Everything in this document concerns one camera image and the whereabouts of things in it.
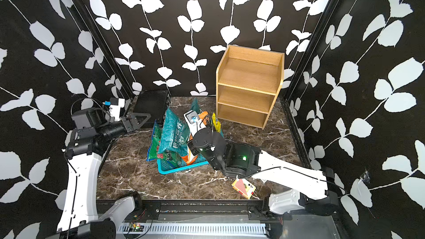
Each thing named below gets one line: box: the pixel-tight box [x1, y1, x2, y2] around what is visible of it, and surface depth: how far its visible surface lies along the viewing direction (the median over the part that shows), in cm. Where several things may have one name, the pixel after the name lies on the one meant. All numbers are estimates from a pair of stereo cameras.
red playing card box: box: [231, 178, 257, 200], surface depth 81 cm
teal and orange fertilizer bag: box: [157, 107, 199, 166], surface depth 75 cm
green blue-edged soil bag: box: [146, 118, 168, 162], surface depth 75 cm
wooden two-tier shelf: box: [215, 44, 285, 131], surface depth 95 cm
